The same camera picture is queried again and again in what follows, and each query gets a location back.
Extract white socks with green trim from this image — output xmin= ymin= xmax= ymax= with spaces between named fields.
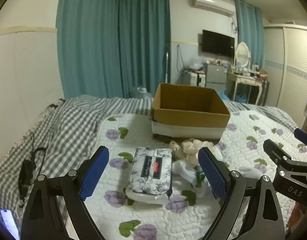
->
xmin=172 ymin=146 xmax=223 ymax=198

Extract cream cloth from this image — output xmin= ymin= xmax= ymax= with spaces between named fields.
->
xmin=182 ymin=138 xmax=214 ymax=166

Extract white patterned plastic bag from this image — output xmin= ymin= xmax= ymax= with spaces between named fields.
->
xmin=169 ymin=140 xmax=186 ymax=160

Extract floral tissue pack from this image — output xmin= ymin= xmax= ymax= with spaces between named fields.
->
xmin=125 ymin=147 xmax=172 ymax=205

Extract white floral quilt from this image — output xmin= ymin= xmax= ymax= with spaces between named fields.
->
xmin=85 ymin=111 xmax=307 ymax=239

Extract grey checked bed sheet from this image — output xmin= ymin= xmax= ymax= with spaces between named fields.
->
xmin=0 ymin=95 xmax=306 ymax=209

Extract brown cardboard box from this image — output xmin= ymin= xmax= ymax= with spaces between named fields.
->
xmin=151 ymin=83 xmax=230 ymax=142

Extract white dressing table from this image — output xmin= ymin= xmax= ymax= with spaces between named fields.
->
xmin=227 ymin=73 xmax=268 ymax=105

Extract smartphone with lit screen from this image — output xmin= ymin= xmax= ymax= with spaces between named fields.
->
xmin=0 ymin=209 xmax=20 ymax=240

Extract white wardrobe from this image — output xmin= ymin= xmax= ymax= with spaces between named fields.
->
xmin=264 ymin=24 xmax=307 ymax=128

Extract small grey fridge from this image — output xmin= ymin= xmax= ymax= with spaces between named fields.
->
xmin=205 ymin=63 xmax=227 ymax=92

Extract white suitcase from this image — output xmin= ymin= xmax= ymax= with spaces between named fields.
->
xmin=182 ymin=70 xmax=205 ymax=87

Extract clear water jug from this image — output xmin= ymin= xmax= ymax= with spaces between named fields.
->
xmin=130 ymin=86 xmax=153 ymax=99

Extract oval vanity mirror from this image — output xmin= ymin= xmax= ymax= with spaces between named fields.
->
xmin=234 ymin=42 xmax=251 ymax=69

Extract teal curtain right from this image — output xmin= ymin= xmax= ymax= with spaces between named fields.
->
xmin=235 ymin=0 xmax=265 ymax=69

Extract teal curtain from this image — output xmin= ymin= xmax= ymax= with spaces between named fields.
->
xmin=235 ymin=0 xmax=265 ymax=69
xmin=56 ymin=0 xmax=171 ymax=98

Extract teal curtain left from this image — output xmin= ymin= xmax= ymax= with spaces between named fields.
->
xmin=56 ymin=0 xmax=171 ymax=98

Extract white air conditioner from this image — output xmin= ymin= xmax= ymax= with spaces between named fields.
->
xmin=192 ymin=0 xmax=235 ymax=17

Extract black wall television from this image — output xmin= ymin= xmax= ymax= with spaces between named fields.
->
xmin=202 ymin=30 xmax=235 ymax=58

